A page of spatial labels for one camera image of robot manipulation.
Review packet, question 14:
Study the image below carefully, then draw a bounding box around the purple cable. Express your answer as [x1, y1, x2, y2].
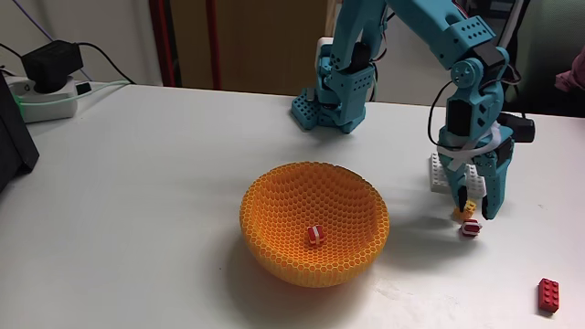
[11, 0, 92, 83]

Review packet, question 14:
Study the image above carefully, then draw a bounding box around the orange honeycomb bowl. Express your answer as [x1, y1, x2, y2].
[239, 160, 391, 290]

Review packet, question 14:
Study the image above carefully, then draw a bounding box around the black oval camera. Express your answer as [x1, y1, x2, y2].
[496, 111, 537, 144]

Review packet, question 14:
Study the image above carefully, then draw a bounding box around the black computer case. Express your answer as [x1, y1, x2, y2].
[0, 72, 41, 194]

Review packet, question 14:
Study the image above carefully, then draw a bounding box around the red white striped cube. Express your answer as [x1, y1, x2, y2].
[305, 225, 326, 248]
[460, 218, 484, 239]

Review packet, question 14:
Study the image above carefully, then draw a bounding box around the black camera cable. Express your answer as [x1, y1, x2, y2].
[427, 80, 456, 152]

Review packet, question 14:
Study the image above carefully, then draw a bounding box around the white power strip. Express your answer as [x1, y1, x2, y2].
[4, 75, 92, 124]

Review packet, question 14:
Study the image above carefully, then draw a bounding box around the white studded frame plate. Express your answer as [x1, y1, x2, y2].
[428, 152, 488, 200]

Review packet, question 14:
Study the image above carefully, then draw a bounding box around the black adapter cable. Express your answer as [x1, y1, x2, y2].
[76, 41, 137, 86]

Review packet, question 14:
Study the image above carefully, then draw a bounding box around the white strap band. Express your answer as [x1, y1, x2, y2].
[436, 122, 503, 174]

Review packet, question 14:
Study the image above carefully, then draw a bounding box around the black power adapter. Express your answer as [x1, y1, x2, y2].
[20, 39, 85, 95]

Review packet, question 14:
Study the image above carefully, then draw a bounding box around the red studded brick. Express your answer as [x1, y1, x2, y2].
[537, 277, 560, 314]

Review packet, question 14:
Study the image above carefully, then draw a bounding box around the small yellow brick cube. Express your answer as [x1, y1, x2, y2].
[452, 199, 477, 223]

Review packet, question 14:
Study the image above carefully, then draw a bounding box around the white wheeled stand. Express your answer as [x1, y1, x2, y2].
[497, 0, 526, 49]

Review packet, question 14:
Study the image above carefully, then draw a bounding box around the pale green cable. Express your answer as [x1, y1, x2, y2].
[16, 80, 133, 109]

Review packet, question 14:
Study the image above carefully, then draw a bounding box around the wooden cabinet with red trim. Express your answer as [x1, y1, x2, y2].
[148, 0, 339, 91]

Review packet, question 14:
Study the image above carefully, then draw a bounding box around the green office chair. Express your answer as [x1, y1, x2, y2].
[502, 0, 585, 118]

